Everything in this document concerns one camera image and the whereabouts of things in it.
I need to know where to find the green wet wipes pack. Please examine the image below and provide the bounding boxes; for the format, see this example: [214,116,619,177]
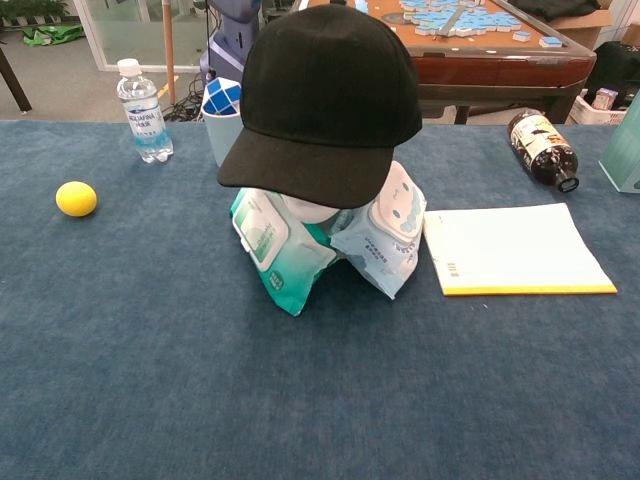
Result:
[229,187,339,317]

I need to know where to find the blue white snake puzzle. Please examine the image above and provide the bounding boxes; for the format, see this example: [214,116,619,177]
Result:
[203,77,243,117]

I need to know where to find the green bag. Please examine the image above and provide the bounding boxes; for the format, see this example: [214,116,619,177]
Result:
[22,24,86,49]

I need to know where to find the green hedge plants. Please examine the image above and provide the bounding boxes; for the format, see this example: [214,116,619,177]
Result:
[0,0,71,26]

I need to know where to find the tangled floor cable bundle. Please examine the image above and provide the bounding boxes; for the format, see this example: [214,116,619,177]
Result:
[162,74,209,124]

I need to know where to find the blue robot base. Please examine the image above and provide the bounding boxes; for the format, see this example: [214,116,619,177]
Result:
[199,0,264,84]

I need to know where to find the black baseball cap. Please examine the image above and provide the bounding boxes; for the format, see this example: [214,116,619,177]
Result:
[217,3,424,210]

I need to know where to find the light blue wet wipes pack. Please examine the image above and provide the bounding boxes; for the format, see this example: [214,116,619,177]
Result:
[329,159,428,300]

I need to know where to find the teal product box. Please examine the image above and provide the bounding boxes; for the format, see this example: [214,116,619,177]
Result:
[598,89,640,194]

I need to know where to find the light blue plastic cup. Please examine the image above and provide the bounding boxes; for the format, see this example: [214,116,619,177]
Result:
[200,102,246,169]

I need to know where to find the white notebook with yellow edge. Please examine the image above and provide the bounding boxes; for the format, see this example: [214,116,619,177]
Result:
[422,202,619,298]

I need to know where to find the blue mahjong tile pile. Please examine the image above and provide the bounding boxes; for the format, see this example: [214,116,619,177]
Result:
[399,0,511,39]

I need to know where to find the black cloth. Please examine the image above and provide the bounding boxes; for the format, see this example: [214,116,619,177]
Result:
[507,0,601,22]

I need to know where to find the clear plastic water bottle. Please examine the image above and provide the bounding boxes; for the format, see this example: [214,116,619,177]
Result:
[116,57,175,165]

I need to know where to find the white framed glass partition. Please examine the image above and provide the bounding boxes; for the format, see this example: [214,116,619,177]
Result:
[74,0,211,74]

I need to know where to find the black bag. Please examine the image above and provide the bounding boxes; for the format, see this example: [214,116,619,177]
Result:
[582,40,640,111]

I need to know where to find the yellow ball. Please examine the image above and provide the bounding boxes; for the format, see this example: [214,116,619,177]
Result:
[55,180,99,218]

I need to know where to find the wooden pole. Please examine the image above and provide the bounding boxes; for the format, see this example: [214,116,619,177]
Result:
[163,0,180,105]

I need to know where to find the black table leg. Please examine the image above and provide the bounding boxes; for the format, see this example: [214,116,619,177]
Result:
[0,42,32,114]

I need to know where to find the dark brown drink bottle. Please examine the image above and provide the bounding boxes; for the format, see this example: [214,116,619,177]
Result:
[507,108,581,194]

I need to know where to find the brown mahjong table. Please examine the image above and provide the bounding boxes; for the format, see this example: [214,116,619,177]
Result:
[344,0,599,125]

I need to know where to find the brown cardboard box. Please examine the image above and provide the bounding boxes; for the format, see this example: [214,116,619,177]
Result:
[544,8,614,50]

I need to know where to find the blue carpet table cover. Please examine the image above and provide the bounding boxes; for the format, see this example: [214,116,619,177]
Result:
[0,119,640,480]

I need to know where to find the white plastic basket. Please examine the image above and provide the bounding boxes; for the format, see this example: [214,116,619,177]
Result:
[569,94,629,125]

